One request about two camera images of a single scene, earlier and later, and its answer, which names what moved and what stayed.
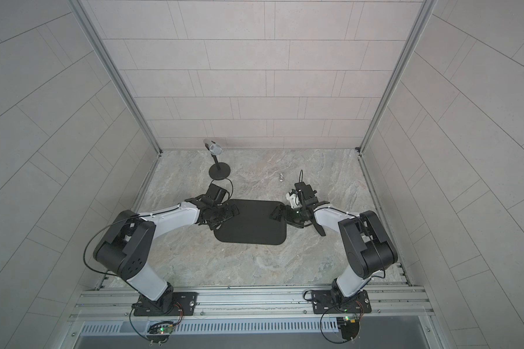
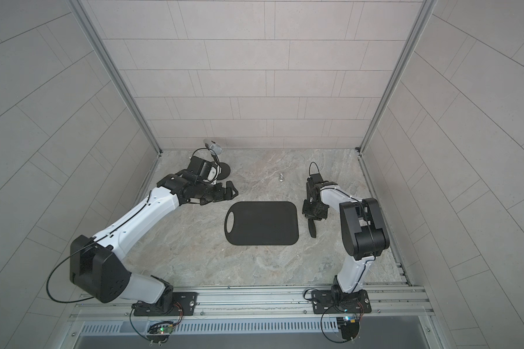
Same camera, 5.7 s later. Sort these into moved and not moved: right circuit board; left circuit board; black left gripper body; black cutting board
Moved: black left gripper body
Not moved: left circuit board; right circuit board; black cutting board
